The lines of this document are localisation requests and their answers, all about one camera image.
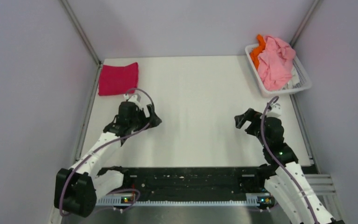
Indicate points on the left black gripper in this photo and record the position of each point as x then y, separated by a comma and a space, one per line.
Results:
141, 113

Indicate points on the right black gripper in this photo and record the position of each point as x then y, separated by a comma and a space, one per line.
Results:
251, 115

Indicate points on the magenta t-shirt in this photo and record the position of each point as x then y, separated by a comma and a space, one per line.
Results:
117, 80

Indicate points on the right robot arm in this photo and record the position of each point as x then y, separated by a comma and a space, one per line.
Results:
282, 176

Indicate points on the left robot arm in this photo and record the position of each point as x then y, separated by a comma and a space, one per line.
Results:
78, 188

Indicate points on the light pink t-shirt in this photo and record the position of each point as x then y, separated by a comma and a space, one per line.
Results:
275, 63

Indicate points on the orange t-shirt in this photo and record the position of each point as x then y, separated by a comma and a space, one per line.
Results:
256, 51

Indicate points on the white plastic basket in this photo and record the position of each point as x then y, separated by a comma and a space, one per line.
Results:
305, 82

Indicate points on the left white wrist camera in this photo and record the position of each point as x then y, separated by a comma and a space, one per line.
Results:
134, 98

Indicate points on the grey slotted cable duct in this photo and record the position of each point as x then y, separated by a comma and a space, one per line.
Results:
252, 200

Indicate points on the aluminium frame profile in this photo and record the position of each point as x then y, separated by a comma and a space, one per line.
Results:
322, 184

